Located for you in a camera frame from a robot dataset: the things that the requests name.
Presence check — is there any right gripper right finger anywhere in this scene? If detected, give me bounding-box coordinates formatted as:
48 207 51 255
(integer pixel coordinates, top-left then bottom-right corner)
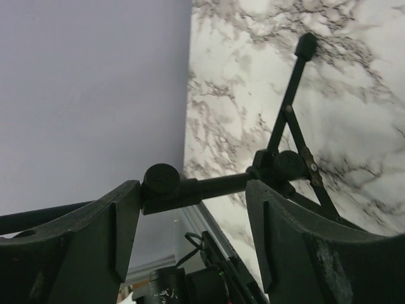
246 180 404 303

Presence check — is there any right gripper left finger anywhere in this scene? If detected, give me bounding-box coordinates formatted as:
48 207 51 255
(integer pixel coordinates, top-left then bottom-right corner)
1 180 140 303

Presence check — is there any black tripod shock-mount stand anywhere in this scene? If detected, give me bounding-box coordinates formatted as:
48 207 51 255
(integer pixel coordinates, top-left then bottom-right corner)
1 33 354 239

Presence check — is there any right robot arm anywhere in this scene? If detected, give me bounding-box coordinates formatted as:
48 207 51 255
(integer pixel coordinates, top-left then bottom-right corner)
1 180 404 303

